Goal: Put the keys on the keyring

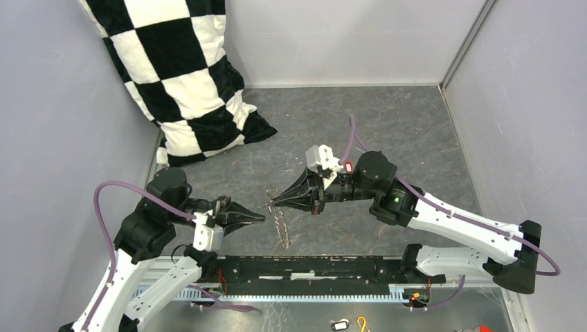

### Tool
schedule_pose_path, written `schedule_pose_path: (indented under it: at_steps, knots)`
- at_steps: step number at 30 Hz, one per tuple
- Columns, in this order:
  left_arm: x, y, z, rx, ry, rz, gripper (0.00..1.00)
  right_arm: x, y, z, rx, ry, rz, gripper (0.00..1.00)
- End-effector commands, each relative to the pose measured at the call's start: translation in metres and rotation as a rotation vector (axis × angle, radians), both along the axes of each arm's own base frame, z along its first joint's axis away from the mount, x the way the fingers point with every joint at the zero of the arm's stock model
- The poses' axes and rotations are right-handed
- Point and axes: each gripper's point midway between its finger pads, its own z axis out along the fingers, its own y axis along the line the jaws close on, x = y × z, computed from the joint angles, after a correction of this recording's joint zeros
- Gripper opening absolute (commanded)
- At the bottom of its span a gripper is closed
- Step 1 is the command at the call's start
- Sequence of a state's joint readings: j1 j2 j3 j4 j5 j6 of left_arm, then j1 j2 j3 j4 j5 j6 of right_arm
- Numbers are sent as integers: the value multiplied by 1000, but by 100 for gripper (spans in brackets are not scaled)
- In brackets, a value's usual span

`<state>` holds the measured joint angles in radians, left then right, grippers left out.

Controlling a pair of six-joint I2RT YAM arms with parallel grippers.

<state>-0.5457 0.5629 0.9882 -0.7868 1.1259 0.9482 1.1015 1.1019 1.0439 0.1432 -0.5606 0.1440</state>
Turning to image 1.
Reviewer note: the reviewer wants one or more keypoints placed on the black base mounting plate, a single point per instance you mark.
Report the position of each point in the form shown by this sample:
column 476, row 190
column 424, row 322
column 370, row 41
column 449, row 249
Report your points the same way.
column 313, row 275

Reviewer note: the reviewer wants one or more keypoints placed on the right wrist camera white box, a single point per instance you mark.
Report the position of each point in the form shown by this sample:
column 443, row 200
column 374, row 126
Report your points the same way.
column 321, row 159

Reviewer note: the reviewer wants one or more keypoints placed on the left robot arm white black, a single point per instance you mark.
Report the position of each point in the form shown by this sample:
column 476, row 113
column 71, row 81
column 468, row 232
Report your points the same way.
column 166, row 202

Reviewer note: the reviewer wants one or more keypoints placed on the key with black tag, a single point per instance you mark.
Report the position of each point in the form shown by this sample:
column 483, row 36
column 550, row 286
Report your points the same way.
column 340, row 325

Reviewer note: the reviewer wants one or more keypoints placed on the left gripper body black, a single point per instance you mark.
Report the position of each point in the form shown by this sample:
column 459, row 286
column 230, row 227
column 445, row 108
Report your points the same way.
column 223, row 205

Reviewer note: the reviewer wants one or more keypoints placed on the black white checkered pillow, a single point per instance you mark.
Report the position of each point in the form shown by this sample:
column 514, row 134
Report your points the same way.
column 171, row 58

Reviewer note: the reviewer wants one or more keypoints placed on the white toothed cable duct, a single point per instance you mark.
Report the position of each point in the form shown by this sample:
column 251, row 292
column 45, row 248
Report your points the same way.
column 394, row 295

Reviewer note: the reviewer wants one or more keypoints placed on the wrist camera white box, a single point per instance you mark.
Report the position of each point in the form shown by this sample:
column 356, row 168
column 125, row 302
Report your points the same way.
column 321, row 159
column 208, row 235

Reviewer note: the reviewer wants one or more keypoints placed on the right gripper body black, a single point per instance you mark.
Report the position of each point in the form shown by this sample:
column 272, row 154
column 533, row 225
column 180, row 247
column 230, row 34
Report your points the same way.
column 319, row 184

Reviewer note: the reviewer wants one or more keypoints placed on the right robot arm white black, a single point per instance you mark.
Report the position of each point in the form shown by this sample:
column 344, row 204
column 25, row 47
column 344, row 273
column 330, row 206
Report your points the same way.
column 507, row 253

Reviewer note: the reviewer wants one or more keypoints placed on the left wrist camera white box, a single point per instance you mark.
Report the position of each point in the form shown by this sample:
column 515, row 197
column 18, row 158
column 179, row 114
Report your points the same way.
column 208, row 235

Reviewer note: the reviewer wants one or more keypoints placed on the orange carabiner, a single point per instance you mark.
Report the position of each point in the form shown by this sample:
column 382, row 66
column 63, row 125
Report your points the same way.
column 362, row 324

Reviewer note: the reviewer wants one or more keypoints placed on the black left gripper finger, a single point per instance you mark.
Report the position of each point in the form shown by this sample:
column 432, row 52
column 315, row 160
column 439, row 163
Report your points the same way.
column 232, row 227
column 239, row 214

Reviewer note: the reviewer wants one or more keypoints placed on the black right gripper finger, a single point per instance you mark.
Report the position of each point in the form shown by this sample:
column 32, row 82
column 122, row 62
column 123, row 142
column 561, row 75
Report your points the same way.
column 301, row 188
column 303, row 204

